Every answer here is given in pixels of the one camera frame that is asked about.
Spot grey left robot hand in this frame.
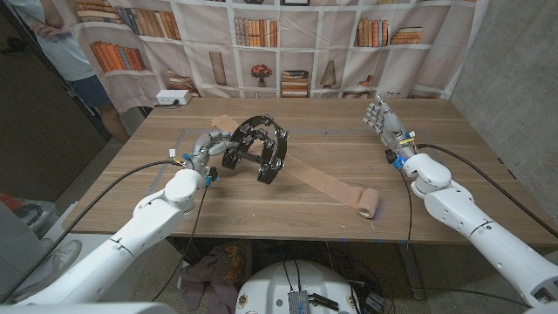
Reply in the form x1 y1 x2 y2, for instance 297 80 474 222
185 129 239 175

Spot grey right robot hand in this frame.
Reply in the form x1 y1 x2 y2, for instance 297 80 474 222
363 94 418 163

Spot black half-moon tambourine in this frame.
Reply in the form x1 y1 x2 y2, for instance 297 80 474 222
221 114 289 186

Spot tan adhesive wrap roll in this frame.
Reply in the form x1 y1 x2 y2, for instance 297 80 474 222
209 114 381 220

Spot white power strip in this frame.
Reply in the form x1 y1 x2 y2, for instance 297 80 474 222
155 89 193 106

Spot black floor power adapter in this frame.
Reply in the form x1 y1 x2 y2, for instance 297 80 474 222
364 291 384 313

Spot crumpled purple-brown cloth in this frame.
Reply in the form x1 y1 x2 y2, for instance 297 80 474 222
178 242 254 314

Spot printed bookshelf backdrop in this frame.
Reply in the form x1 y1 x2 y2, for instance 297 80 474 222
51 0 490 115

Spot grey table leg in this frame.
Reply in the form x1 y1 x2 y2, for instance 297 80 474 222
398 242 426 301

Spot white platform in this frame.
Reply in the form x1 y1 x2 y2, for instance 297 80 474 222
43 202 160 302

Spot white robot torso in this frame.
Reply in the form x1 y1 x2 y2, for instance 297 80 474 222
235 260 362 314

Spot dark grey door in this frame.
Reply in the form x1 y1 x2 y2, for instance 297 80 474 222
0 0 112 202

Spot standing person in shorts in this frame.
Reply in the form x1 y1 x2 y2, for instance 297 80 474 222
6 0 132 144

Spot grey electronics box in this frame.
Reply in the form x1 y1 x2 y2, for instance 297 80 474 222
287 290 310 314

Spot black connector bar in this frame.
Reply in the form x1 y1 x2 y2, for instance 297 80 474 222
311 292 340 311

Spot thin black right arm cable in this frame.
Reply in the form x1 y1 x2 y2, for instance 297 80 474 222
398 167 414 244

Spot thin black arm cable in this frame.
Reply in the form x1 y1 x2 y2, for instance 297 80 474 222
398 167 414 244
151 181 209 303

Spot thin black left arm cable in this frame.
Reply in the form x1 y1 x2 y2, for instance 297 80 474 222
151 181 209 303

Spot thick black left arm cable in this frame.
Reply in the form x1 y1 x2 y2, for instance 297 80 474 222
0 160 187 303

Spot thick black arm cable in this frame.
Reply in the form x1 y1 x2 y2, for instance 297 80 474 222
417 142 558 240
0 160 187 303

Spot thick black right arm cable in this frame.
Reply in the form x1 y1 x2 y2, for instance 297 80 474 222
417 142 558 240

